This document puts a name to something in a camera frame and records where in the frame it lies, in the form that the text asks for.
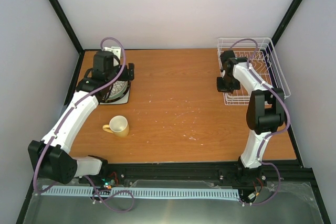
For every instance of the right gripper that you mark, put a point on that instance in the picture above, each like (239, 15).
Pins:
(221, 88)

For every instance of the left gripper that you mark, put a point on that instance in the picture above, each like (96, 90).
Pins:
(124, 76)

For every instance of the white wire dish rack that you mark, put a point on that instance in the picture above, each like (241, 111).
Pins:
(265, 62)

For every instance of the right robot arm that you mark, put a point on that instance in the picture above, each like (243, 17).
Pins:
(265, 112)

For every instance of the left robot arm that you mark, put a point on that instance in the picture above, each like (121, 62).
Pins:
(107, 82)

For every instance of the floral patterned plate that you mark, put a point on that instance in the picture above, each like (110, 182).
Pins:
(118, 89)

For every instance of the square black-rimmed plate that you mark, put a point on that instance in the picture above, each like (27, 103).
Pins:
(121, 100)

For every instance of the yellow ceramic mug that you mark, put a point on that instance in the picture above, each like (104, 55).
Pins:
(118, 126)

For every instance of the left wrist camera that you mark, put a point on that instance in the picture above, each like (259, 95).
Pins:
(115, 50)

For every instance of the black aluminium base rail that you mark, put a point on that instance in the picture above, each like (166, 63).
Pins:
(230, 174)

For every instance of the light blue cable duct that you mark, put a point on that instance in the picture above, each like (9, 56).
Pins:
(151, 193)

